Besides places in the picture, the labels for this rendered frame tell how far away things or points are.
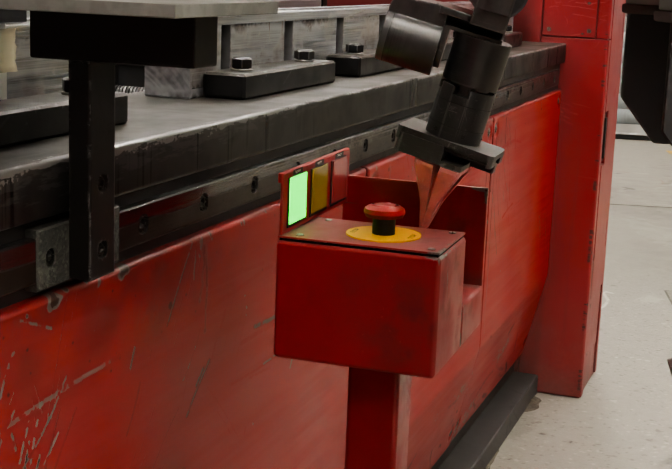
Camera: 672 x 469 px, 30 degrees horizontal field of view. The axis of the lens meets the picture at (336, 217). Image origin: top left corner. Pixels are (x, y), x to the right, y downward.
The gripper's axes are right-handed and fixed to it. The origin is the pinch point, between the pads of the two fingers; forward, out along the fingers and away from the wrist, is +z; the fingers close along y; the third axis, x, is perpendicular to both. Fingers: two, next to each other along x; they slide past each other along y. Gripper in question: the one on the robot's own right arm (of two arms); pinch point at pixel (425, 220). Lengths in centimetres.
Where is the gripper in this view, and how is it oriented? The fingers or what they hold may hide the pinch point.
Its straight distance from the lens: 129.1
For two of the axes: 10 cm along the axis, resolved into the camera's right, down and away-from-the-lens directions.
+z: -2.8, 9.2, 2.6
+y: -9.1, -3.4, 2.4
